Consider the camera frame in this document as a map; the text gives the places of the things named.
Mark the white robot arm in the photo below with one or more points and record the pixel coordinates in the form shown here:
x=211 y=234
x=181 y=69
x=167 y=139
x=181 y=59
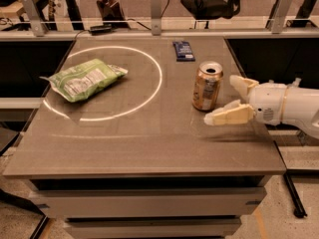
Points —
x=300 y=108

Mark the right metal rail bracket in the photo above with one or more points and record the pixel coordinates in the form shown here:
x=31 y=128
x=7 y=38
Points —
x=278 y=19

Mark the small black device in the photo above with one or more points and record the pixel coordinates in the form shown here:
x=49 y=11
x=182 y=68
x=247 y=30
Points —
x=102 y=29

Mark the black office chair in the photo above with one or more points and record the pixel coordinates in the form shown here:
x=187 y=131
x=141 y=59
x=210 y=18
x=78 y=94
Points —
x=206 y=10

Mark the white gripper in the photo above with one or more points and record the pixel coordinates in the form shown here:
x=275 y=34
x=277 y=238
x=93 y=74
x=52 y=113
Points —
x=267 y=101

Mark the cabinet drawer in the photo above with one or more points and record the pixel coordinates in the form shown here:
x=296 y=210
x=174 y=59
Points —
x=148 y=202
x=153 y=228

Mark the orange soda can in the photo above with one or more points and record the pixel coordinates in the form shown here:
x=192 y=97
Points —
x=206 y=86

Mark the lower cabinet drawer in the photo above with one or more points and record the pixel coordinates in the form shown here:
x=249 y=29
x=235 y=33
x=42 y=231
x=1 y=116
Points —
x=153 y=228

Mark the blue rxbar blueberry wrapper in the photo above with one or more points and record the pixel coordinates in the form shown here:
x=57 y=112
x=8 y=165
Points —
x=183 y=51

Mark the left metal rail bracket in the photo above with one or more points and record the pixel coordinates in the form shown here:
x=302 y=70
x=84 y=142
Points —
x=38 y=27

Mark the metal rail bracket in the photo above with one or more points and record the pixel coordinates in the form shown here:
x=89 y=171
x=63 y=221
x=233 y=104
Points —
x=156 y=17
x=278 y=19
x=38 y=27

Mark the green chip bag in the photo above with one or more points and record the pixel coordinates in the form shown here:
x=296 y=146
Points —
x=80 y=82

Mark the middle metal rail bracket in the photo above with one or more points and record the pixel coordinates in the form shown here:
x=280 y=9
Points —
x=156 y=17

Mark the upper cabinet drawer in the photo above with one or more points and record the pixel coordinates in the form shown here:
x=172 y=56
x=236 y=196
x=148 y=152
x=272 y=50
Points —
x=148 y=202

